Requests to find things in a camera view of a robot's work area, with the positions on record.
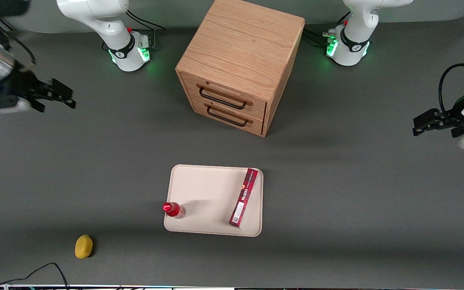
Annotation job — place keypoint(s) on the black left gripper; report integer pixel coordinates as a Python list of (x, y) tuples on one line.
[(454, 117)]

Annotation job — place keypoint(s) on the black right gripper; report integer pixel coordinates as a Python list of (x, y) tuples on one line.
[(19, 86)]

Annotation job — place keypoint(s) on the red ketchup bottle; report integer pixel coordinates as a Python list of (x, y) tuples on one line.
[(173, 209)]

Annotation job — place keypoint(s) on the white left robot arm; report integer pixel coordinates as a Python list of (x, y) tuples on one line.
[(357, 24)]

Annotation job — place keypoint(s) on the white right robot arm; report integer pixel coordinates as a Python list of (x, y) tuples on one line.
[(95, 16)]

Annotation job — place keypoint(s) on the beige rectangular tray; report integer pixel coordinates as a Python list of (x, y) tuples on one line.
[(208, 189)]

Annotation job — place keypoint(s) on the yellow lemon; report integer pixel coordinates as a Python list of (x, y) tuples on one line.
[(83, 246)]

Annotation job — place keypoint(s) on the wooden two-drawer cabinet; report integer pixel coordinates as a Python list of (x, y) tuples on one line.
[(240, 44)]

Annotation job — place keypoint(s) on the long red printed carton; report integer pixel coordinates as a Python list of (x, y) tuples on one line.
[(243, 197)]

